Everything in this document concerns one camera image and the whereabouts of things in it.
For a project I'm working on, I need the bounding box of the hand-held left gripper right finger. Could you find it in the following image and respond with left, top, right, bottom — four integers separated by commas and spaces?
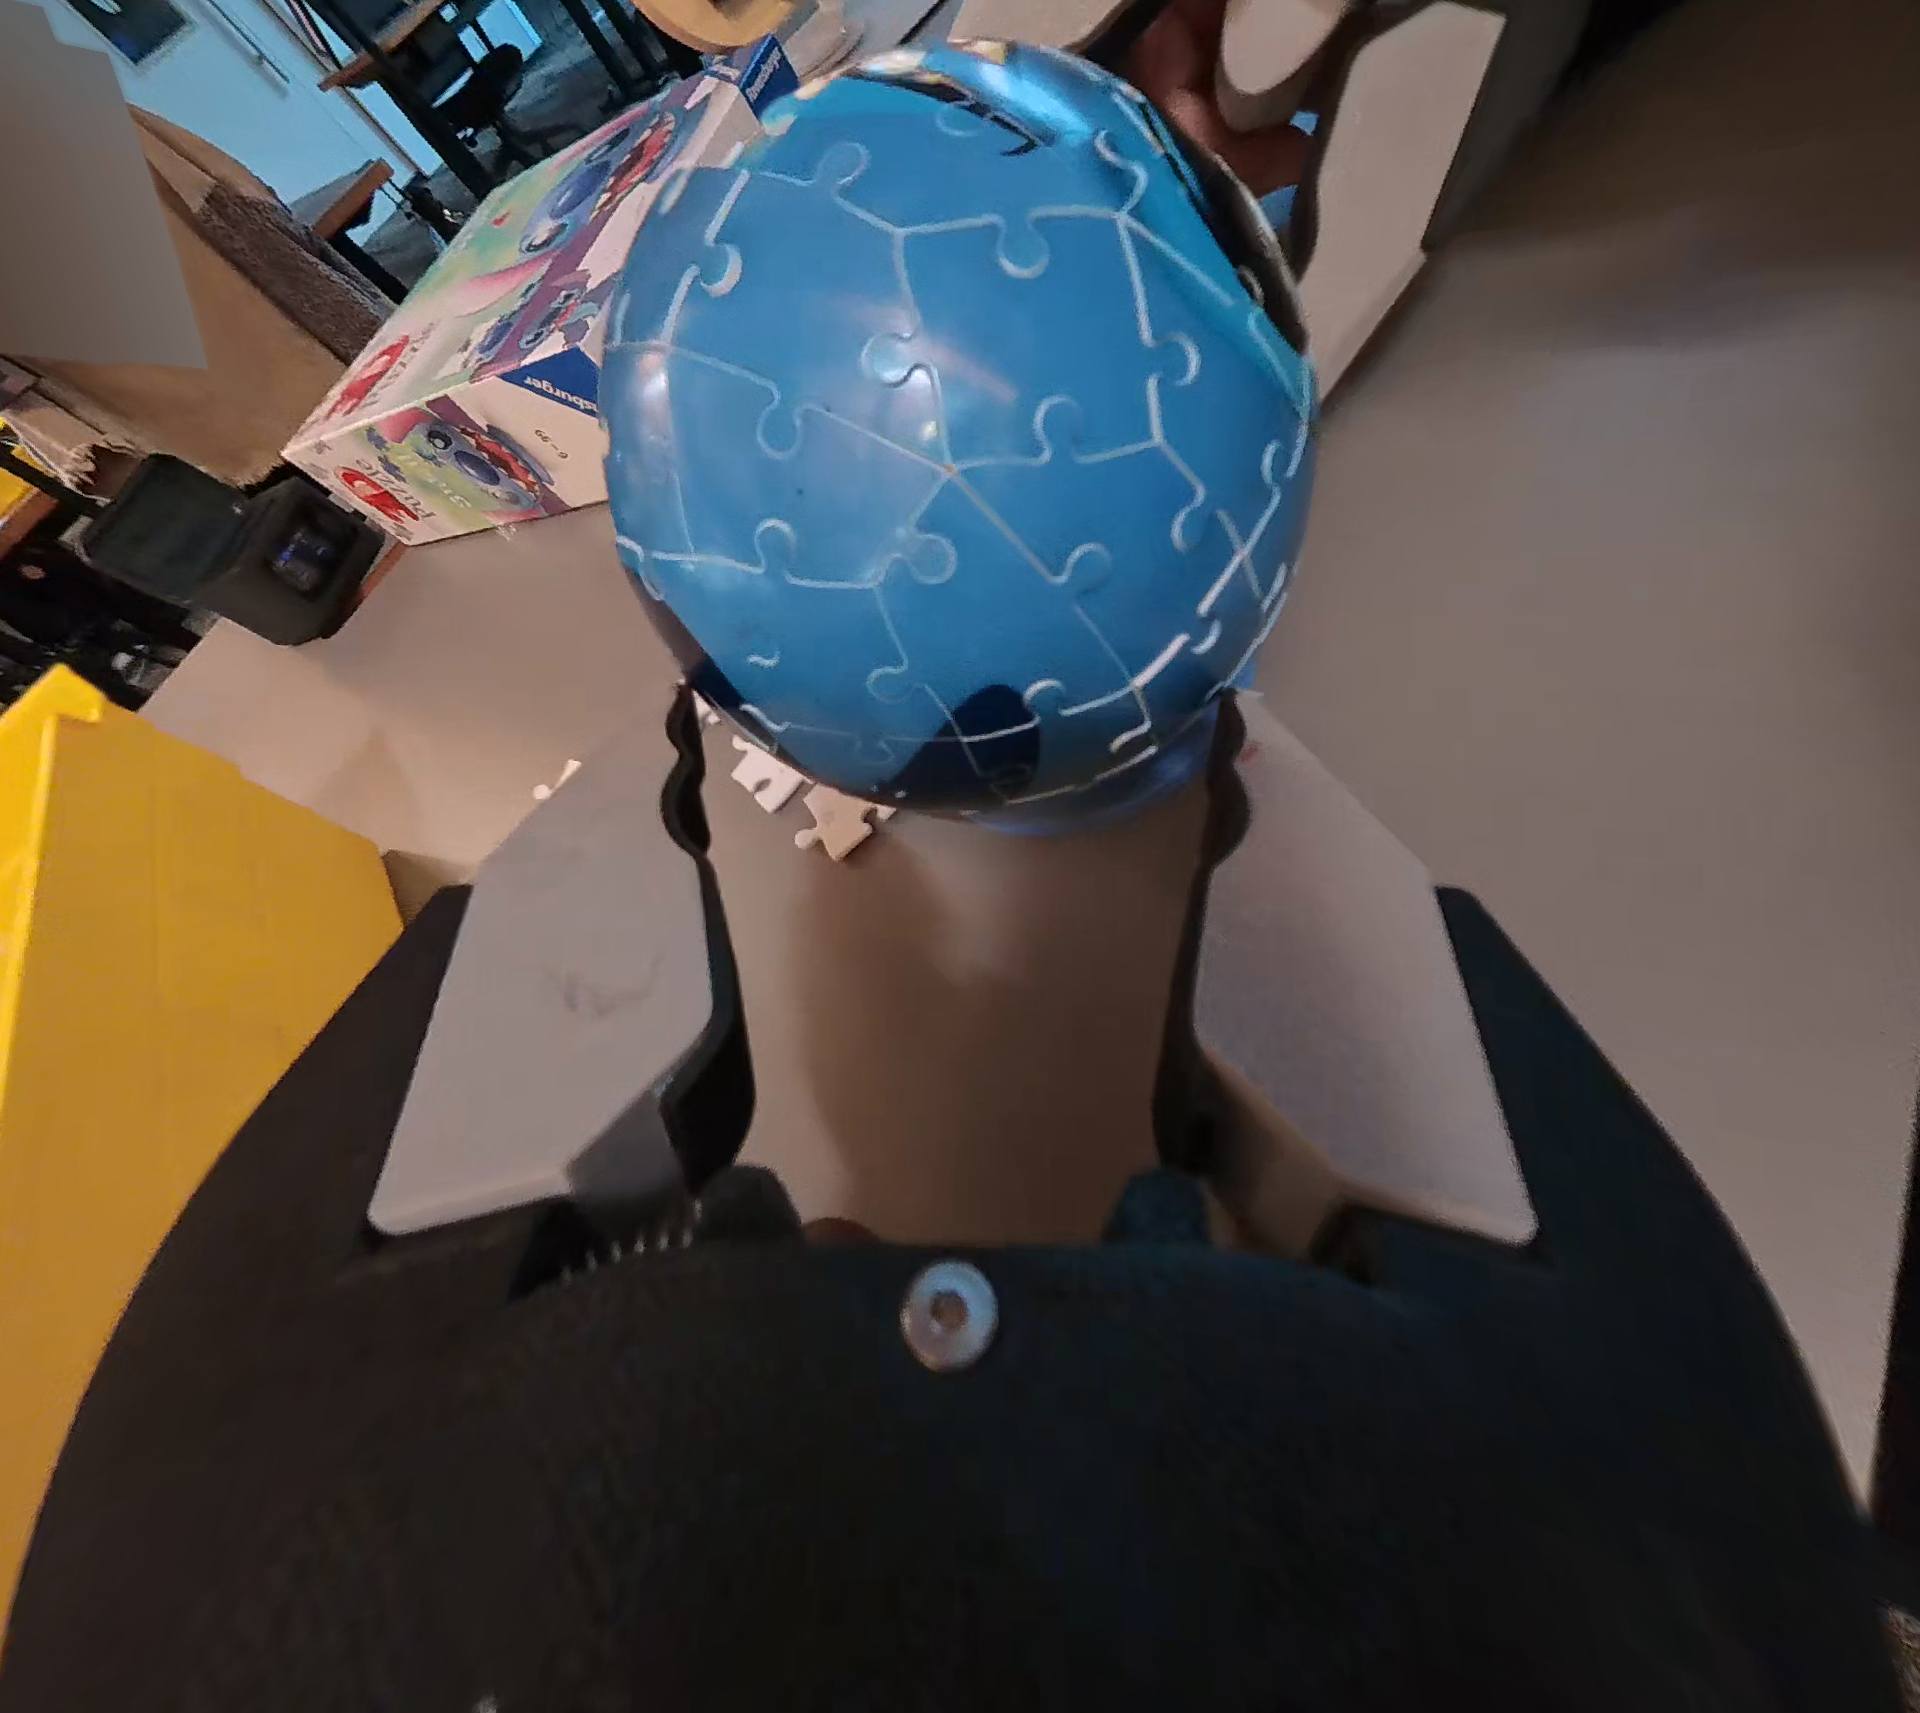
1152, 692, 1541, 1248

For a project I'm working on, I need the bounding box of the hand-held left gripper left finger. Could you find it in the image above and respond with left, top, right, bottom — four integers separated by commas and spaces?
366, 684, 752, 1239

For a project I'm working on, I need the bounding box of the blue ball stand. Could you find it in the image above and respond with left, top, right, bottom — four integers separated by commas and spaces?
960, 690, 1251, 840

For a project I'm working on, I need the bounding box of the blue puzzle ball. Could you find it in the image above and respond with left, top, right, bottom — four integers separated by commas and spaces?
597, 41, 1321, 831

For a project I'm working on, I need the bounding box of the cartoon printed puzzle box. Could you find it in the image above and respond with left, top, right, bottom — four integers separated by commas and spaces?
283, 41, 798, 548

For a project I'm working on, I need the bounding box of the person's right hand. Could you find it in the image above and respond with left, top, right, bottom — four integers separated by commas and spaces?
1128, 0, 1331, 197

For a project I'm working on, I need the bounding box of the yellow plastic bin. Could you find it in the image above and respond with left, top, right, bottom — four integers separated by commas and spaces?
0, 662, 408, 1611

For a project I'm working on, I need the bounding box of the black device with display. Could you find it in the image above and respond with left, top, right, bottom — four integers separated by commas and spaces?
82, 452, 388, 651

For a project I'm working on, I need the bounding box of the black office chair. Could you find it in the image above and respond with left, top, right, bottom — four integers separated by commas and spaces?
427, 41, 530, 142

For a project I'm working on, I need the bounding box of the wooden top desk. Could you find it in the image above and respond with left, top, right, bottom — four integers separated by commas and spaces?
319, 0, 663, 192

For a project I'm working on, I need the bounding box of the wooden top table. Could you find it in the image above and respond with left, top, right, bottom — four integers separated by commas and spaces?
284, 156, 404, 245

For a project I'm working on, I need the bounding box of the beige patterned cloth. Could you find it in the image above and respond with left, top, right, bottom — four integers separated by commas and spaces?
133, 109, 401, 440

